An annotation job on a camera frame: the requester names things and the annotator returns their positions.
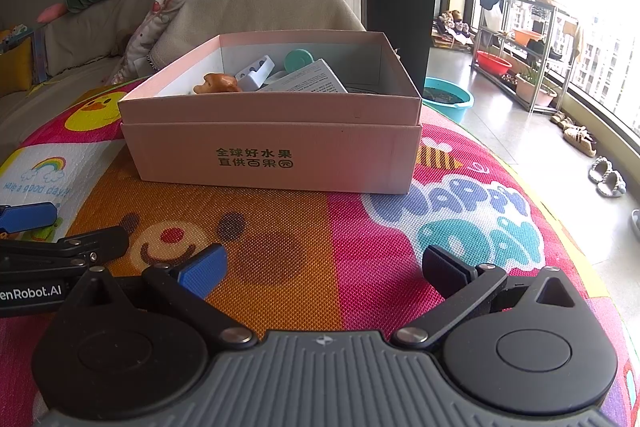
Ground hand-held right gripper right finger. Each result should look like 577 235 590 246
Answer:
392 245 592 351

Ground group of stuffed dolls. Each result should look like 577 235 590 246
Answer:
432 9 476 53

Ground pair of beige shoes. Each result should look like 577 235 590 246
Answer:
549 109 599 157

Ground brown bear figurine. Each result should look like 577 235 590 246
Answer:
192 72 240 96

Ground yellow cushion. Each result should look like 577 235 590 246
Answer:
0 38 34 96

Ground teal round lid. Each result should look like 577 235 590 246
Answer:
284 48 315 71

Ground white printed carton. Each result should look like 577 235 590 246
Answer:
255 59 349 94

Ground potted green plant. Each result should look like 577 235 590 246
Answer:
514 61 559 108

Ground turquoise plastic basin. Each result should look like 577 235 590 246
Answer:
422 76 475 123

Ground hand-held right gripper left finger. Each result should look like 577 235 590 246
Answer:
64 243 257 351

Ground pink cardboard box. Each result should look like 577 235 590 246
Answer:
117 32 425 196

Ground grey white slipper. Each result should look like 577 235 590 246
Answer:
597 169 627 198
588 156 612 183

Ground metal storage rack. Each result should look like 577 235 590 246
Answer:
469 0 584 113

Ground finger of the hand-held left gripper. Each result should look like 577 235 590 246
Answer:
0 202 59 236
0 225 130 277

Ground black pillar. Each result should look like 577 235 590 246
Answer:
364 0 441 106

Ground beige covered sofa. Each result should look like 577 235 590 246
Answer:
0 0 369 158

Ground red plastic basin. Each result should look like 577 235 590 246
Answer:
474 50 514 76

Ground white plastic holder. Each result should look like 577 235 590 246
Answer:
234 56 276 92

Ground colourful cartoon play mat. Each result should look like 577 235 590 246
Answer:
0 76 637 427

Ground small pink plush toy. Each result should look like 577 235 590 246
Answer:
37 2 69 22

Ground orange plastic basin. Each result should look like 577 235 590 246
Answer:
512 28 544 47

